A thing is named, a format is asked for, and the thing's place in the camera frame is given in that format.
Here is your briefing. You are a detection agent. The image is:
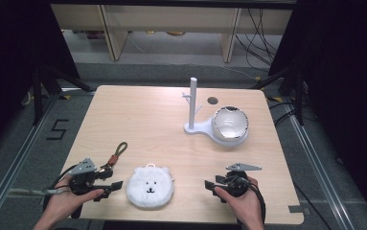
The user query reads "black curtain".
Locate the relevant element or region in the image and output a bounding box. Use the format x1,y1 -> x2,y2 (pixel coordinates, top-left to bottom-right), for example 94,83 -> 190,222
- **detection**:
268,0 -> 367,221
0,0 -> 80,159

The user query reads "person's right hand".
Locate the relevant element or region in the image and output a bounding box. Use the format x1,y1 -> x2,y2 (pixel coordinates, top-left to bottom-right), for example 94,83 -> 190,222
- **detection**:
214,176 -> 265,224

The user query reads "white fluffy bear pouch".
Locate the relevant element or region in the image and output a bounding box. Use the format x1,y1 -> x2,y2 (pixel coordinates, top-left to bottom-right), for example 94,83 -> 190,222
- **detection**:
126,163 -> 175,211

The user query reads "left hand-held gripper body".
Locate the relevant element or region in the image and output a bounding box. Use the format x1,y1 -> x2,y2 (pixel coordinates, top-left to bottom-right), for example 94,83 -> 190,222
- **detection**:
68,156 -> 106,196

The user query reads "aluminium floor rail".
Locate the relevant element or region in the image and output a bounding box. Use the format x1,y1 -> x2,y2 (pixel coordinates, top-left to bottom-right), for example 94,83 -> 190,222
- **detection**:
286,106 -> 357,230
0,90 -> 62,230

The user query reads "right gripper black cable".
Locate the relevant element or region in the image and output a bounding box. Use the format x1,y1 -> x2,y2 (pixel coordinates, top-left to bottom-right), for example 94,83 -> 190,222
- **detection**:
247,182 -> 267,226

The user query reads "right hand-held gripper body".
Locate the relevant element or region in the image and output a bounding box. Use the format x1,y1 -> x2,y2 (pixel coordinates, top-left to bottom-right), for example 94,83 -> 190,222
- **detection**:
215,162 -> 263,197

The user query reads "person's left hand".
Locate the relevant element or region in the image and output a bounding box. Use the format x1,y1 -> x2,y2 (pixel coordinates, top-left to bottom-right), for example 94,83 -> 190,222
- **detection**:
41,188 -> 105,225

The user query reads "olive cord keychain red clasp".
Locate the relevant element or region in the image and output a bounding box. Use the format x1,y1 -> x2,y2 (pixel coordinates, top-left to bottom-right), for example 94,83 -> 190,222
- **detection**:
100,141 -> 128,172

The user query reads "beige wooden bench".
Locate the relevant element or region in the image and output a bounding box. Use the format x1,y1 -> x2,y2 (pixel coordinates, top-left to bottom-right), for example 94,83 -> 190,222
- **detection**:
50,3 -> 294,64

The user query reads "white floor cable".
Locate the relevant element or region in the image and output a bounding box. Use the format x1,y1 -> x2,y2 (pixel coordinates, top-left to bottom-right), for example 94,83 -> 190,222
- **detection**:
215,62 -> 260,81

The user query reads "white stand with post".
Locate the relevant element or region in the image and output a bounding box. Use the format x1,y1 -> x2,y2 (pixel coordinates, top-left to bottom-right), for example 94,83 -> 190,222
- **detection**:
181,77 -> 250,149

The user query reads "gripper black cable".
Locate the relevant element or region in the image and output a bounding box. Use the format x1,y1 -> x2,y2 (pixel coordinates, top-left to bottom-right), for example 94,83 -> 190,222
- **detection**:
247,182 -> 267,226
42,164 -> 83,220

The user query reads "bundle of black cables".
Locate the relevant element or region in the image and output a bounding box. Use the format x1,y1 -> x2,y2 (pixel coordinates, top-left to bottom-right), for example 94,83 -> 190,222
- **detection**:
234,8 -> 283,73

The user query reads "white bowl silver rim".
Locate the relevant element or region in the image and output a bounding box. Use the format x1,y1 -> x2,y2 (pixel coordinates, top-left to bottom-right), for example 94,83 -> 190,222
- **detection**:
212,105 -> 250,141

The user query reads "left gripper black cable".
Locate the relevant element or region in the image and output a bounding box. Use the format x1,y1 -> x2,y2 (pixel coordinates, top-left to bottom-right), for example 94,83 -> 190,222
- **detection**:
42,164 -> 83,220

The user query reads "black metal stand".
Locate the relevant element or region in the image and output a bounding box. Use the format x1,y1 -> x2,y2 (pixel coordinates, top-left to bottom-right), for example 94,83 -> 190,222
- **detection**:
31,62 -> 95,127
250,61 -> 307,127

